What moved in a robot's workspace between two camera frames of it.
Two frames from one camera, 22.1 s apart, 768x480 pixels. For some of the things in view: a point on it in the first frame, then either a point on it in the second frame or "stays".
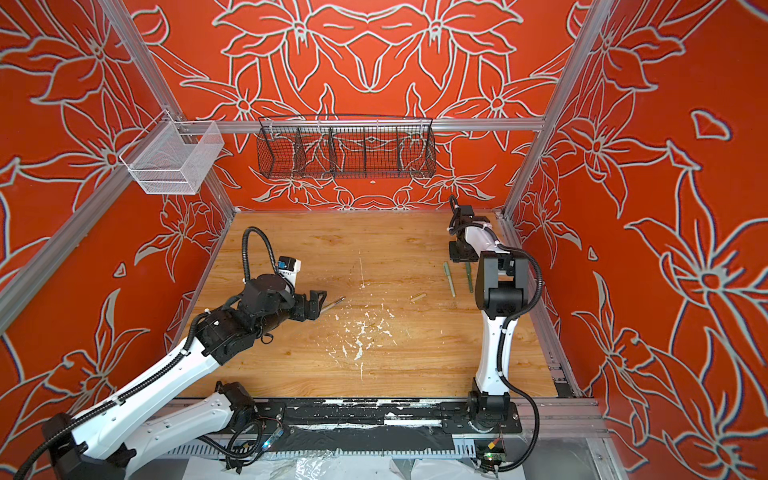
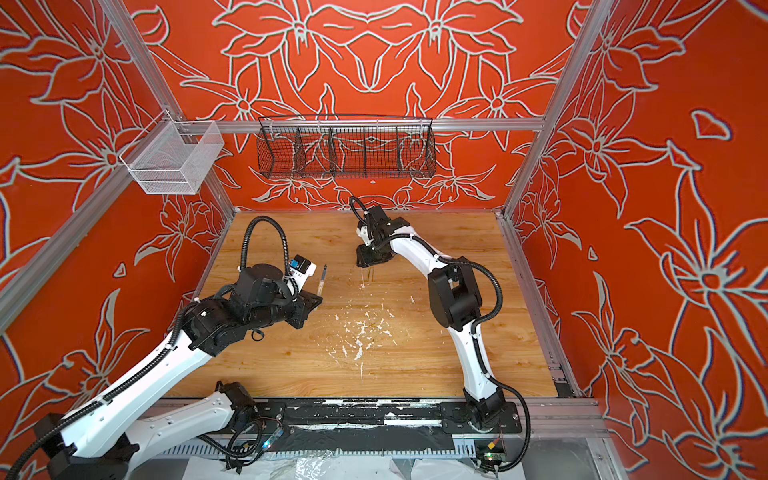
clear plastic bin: (173, 157) stays
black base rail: (449, 416) stays
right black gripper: (457, 257) → (363, 257)
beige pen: (342, 298) → (322, 281)
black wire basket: (346, 147) stays
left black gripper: (316, 304) stays
